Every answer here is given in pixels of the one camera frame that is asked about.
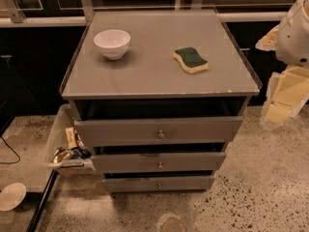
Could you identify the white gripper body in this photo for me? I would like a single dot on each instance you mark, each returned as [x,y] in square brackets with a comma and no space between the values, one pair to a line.
[294,39]

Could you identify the green and yellow sponge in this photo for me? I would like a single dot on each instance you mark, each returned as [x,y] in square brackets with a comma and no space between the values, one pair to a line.
[190,60]

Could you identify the grey middle drawer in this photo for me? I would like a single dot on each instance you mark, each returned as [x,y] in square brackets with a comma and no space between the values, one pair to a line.
[169,162]

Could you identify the white ceramic bowl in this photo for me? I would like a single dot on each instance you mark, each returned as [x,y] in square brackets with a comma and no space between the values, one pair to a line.
[112,44]

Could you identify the gold and dark snack packets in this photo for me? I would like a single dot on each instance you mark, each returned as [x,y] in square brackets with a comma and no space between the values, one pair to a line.
[75,153]

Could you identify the metal railing frame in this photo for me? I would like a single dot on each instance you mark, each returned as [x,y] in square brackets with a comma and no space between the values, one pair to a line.
[61,12]

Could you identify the grey bottom drawer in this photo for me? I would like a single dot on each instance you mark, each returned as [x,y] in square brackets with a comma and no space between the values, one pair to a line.
[158,184]

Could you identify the grey drawer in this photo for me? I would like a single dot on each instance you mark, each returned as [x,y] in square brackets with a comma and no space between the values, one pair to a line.
[158,184]
[169,162]
[158,131]

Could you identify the black floor bar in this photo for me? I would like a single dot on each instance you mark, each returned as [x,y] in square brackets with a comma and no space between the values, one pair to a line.
[44,197]

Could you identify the grey top drawer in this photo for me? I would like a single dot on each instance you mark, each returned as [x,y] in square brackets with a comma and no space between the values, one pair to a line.
[158,131]

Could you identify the beige snack packet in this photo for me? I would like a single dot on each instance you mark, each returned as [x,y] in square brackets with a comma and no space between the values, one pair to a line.
[71,138]

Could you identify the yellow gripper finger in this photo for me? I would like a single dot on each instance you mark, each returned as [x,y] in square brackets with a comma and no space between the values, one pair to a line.
[268,41]

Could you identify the grey drawer cabinet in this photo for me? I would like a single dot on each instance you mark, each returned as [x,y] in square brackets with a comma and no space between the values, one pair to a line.
[148,83]

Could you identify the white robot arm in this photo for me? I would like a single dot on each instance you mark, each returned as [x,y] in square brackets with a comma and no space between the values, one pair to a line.
[292,40]

